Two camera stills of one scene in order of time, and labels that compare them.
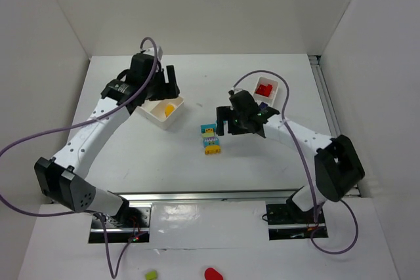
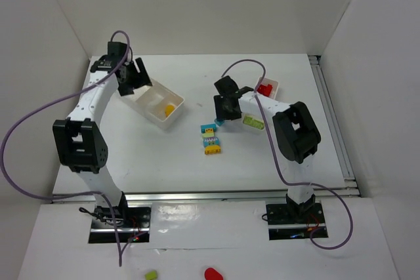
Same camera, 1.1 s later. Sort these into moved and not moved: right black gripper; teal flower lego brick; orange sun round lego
Moved: right black gripper
Not moved: orange sun round lego; teal flower lego brick
